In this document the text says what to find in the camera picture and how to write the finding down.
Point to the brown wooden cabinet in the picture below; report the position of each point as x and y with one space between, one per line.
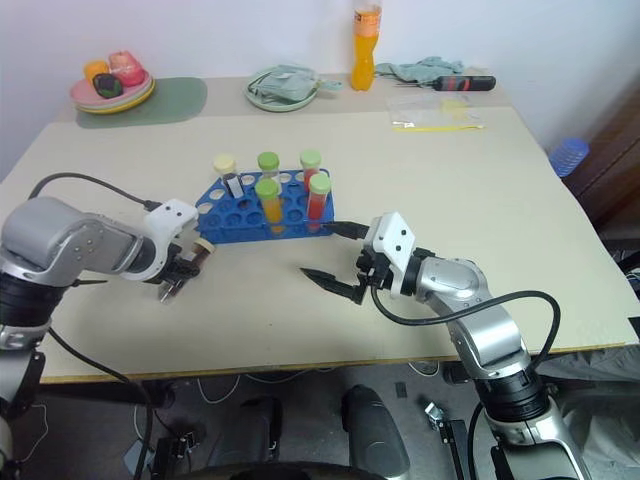
610 170

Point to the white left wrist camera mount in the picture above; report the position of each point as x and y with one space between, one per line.
167 215

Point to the stack of pastel plates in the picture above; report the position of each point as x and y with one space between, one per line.
125 97

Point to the pink test tube green cap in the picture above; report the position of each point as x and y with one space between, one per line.
311 161

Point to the green crumpled cloth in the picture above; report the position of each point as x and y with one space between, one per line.
420 70

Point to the green oval table mat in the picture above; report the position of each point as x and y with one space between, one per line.
175 100

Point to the clear zip bag yellow strip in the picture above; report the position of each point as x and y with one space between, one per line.
430 112

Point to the orange drink bottle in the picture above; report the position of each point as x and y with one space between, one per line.
365 50

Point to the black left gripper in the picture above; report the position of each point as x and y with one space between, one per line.
172 257

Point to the clear test tube green cap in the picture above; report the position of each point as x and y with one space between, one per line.
268 162

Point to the dark test tube cream cap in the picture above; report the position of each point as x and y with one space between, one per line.
227 167

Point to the black toy food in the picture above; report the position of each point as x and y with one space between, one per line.
107 85

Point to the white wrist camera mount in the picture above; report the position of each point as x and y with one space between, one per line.
167 215
395 235

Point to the yellow toy food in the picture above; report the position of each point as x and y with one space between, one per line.
95 68

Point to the grey fabric cover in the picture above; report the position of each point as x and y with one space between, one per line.
605 400

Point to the blue test tube rack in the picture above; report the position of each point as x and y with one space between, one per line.
235 215

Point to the dark rounded shape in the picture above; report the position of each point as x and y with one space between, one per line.
372 430

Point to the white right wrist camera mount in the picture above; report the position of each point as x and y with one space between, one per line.
395 235

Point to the pink toy food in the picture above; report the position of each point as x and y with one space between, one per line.
126 66

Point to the pale green fabric pouch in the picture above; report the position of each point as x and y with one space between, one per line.
285 82

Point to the green bowl with cloth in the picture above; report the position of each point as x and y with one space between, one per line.
260 101

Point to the brown test tube cream cap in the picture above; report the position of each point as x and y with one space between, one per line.
204 248

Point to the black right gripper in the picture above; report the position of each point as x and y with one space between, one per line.
374 272

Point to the orange test tube green cap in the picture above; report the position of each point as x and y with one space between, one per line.
271 202

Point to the black and red screwdriver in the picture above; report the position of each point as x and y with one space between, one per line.
460 83

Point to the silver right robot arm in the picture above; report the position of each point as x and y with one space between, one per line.
490 320

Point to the green-capped red tube front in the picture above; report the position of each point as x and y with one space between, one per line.
318 197

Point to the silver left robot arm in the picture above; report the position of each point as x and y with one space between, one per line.
55 240

